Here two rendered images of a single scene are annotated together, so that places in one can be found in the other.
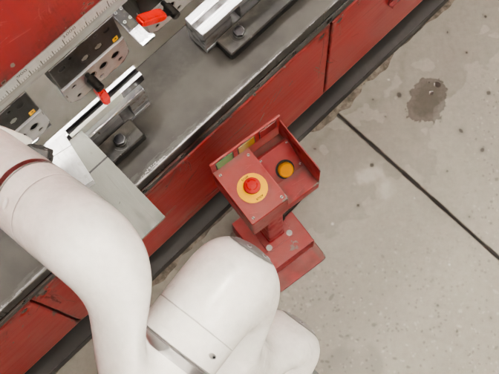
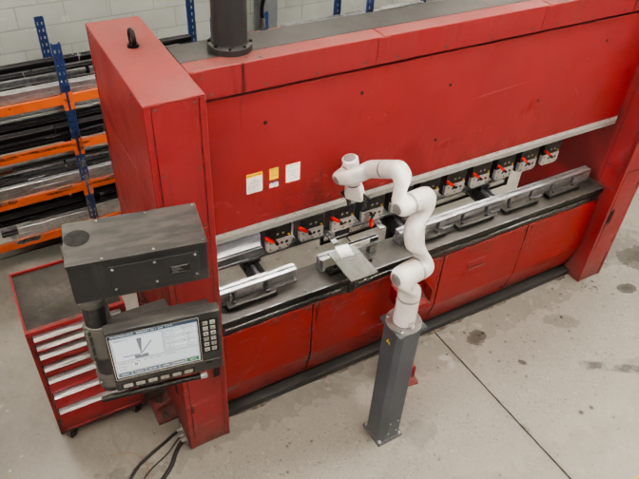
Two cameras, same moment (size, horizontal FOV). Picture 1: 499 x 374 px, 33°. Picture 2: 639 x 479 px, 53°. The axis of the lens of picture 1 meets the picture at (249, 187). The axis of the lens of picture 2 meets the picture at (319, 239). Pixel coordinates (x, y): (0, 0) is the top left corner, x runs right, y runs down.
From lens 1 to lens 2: 2.46 m
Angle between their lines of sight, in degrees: 35
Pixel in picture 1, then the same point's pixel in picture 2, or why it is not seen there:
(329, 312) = (416, 404)
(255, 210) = not seen: hidden behind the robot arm
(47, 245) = (393, 163)
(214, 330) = (421, 195)
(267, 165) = not seen: hidden behind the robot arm
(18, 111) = (350, 209)
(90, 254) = (402, 165)
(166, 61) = (383, 243)
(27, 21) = not seen: hidden behind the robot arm
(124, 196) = (364, 263)
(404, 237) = (456, 384)
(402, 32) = (470, 309)
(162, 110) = (379, 256)
